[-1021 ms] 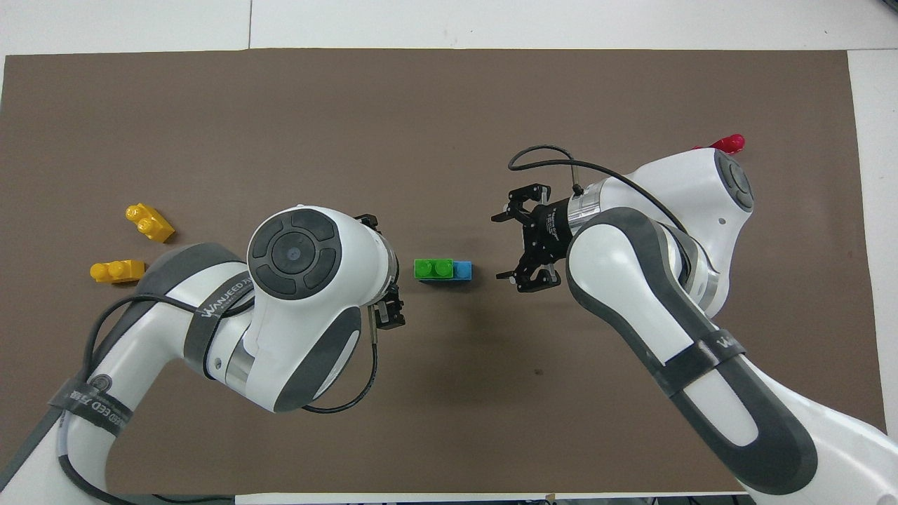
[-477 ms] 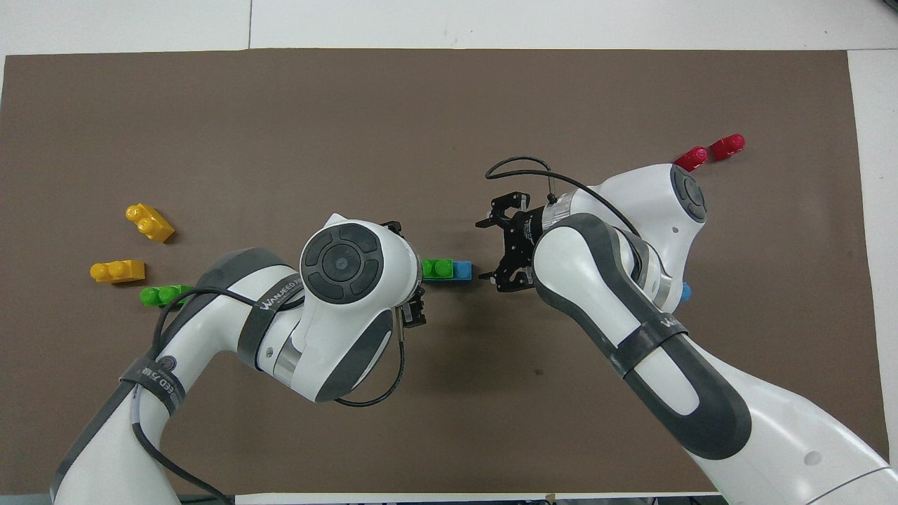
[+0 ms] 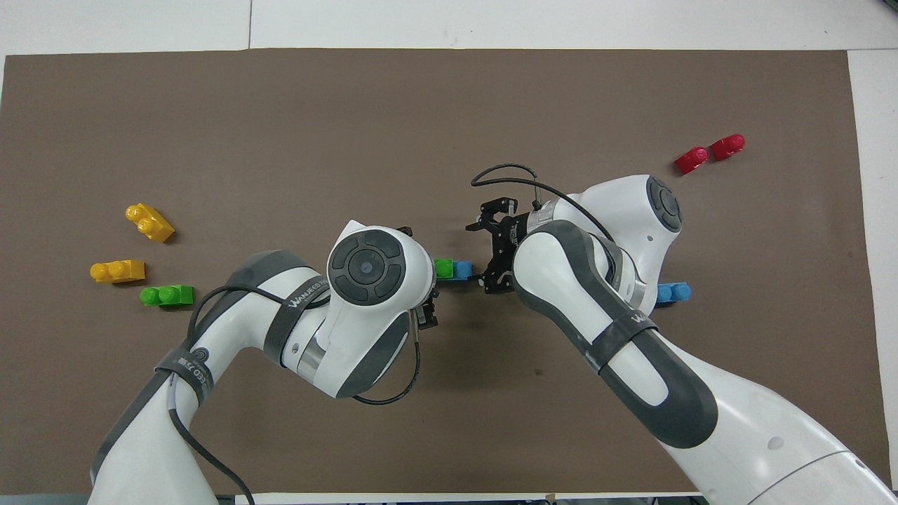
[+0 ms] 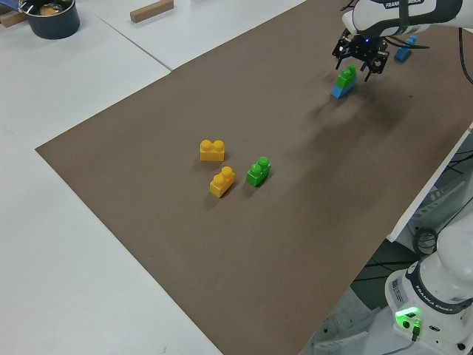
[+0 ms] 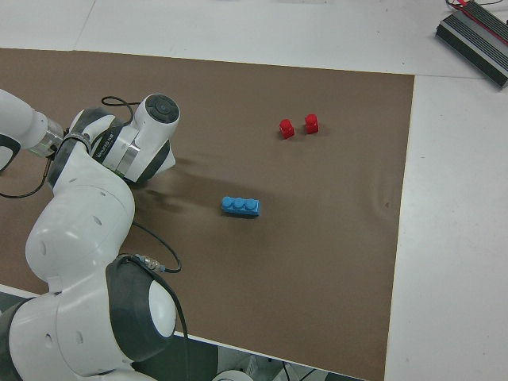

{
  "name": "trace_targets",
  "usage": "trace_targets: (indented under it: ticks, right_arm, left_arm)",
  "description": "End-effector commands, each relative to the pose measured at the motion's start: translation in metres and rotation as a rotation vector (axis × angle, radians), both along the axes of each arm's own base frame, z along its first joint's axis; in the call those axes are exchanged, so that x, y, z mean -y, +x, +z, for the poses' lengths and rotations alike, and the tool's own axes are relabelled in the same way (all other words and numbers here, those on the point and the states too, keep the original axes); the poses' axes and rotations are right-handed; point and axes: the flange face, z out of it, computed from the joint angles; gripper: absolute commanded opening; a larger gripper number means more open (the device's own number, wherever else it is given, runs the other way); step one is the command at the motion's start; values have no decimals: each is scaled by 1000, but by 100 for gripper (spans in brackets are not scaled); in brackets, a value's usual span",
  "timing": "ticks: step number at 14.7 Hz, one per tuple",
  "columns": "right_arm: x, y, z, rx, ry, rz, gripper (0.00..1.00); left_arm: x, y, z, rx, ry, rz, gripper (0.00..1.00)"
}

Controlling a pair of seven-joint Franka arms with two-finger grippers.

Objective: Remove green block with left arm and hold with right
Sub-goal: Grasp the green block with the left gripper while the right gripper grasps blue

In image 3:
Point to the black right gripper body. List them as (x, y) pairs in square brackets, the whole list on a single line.
[(506, 242)]

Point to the blue three-stud block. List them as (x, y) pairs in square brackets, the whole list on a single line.
[(675, 292), (461, 271)]

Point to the green two-stud block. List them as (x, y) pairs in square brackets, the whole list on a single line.
[(168, 296), (443, 268)]

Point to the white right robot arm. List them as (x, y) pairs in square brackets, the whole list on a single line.
[(631, 365)]

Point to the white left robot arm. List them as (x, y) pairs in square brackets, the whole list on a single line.
[(379, 266)]

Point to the red one-stud block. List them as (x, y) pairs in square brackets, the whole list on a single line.
[(691, 160), (727, 147)]

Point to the yellow two-stud block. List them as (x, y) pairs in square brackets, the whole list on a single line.
[(118, 271), (151, 223)]

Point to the brown paper mat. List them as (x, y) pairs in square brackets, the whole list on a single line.
[(351, 126)]

